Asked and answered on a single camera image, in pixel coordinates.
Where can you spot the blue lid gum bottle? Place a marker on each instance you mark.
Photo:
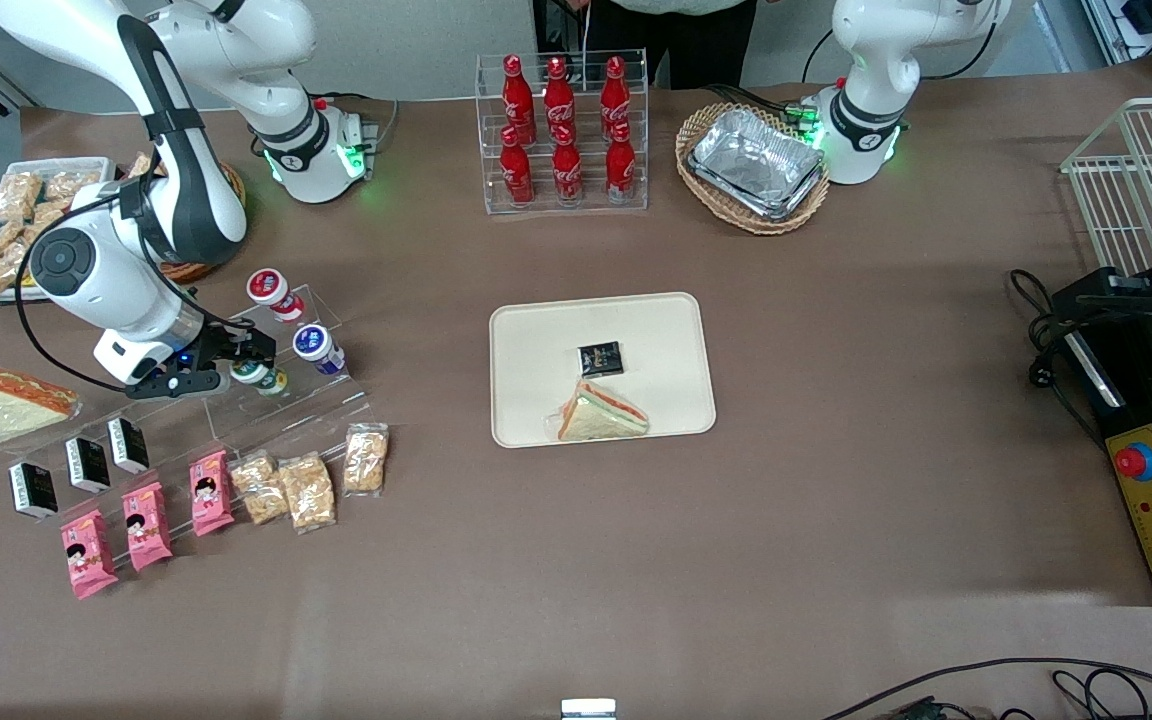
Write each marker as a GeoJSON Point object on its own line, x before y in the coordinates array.
{"type": "Point", "coordinates": [318, 348]}

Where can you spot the red lid gum bottle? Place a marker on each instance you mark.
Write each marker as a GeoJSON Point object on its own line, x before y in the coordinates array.
{"type": "Point", "coordinates": [271, 290]}

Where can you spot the stacked aluminium foil trays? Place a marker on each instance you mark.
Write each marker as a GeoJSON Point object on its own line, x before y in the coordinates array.
{"type": "Point", "coordinates": [756, 160]}

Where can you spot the round wicker snack basket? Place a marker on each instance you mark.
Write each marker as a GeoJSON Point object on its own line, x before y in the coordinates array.
{"type": "Point", "coordinates": [186, 270]}

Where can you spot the small black white box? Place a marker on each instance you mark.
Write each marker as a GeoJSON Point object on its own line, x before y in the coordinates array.
{"type": "Point", "coordinates": [88, 465]}
{"type": "Point", "coordinates": [128, 445]}
{"type": "Point", "coordinates": [33, 489]}

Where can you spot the red emergency stop button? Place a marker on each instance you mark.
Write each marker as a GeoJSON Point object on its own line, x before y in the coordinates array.
{"type": "Point", "coordinates": [1135, 462]}

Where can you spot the white arm base connector box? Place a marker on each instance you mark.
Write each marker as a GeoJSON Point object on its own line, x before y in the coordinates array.
{"type": "Point", "coordinates": [356, 145]}

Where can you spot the pink cartoon snack packet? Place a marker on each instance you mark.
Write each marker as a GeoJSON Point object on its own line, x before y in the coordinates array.
{"type": "Point", "coordinates": [147, 527]}
{"type": "Point", "coordinates": [211, 493]}
{"type": "Point", "coordinates": [89, 555]}

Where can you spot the white rectangular snack tray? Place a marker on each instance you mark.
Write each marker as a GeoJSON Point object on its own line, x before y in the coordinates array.
{"type": "Point", "coordinates": [86, 168]}

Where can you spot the wicker basket with foil trays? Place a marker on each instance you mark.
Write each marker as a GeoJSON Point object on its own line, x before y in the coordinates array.
{"type": "Point", "coordinates": [711, 205]}

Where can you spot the clear acrylic step display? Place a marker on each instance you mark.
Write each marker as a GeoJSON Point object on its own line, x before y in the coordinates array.
{"type": "Point", "coordinates": [236, 425]}

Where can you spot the green lid gum bottle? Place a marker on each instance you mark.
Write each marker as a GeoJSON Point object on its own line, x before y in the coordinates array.
{"type": "Point", "coordinates": [272, 382]}

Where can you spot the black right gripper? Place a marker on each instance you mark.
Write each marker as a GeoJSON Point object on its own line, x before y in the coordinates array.
{"type": "Point", "coordinates": [220, 346]}

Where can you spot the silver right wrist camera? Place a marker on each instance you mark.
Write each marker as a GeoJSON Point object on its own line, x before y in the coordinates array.
{"type": "Point", "coordinates": [121, 362]}

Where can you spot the grey equipment rack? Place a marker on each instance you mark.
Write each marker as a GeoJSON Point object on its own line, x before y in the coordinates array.
{"type": "Point", "coordinates": [1151, 30]}

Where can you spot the clear bag nut snack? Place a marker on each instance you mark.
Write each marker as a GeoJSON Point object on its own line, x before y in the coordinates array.
{"type": "Point", "coordinates": [366, 460]}
{"type": "Point", "coordinates": [307, 492]}
{"type": "Point", "coordinates": [259, 488]}

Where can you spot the small silver device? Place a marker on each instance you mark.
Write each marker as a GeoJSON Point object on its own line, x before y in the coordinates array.
{"type": "Point", "coordinates": [588, 710]}

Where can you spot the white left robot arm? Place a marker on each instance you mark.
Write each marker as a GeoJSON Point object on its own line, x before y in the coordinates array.
{"type": "Point", "coordinates": [876, 60]}

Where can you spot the red cola bottle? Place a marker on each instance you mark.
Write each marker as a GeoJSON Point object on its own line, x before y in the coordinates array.
{"type": "Point", "coordinates": [567, 172]}
{"type": "Point", "coordinates": [615, 96]}
{"type": "Point", "coordinates": [620, 168]}
{"type": "Point", "coordinates": [558, 98]}
{"type": "Point", "coordinates": [518, 100]}
{"type": "Point", "coordinates": [516, 172]}

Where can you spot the standing person torso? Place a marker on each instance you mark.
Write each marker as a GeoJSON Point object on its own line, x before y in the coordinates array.
{"type": "Point", "coordinates": [696, 45]}

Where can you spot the beige plastic tray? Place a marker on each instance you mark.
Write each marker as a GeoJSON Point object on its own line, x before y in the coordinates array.
{"type": "Point", "coordinates": [536, 350]}

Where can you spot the clear acrylic bottle rack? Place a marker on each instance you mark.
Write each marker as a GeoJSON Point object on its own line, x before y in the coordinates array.
{"type": "Point", "coordinates": [586, 200]}

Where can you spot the wrapped triangle sandwich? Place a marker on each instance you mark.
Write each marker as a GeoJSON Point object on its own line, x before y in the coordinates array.
{"type": "Point", "coordinates": [11, 405]}
{"type": "Point", "coordinates": [601, 412]}

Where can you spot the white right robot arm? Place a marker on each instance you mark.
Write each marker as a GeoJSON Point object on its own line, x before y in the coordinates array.
{"type": "Point", "coordinates": [196, 200]}

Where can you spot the black square snack packet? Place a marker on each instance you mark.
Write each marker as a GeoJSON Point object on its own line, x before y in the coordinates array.
{"type": "Point", "coordinates": [602, 358]}

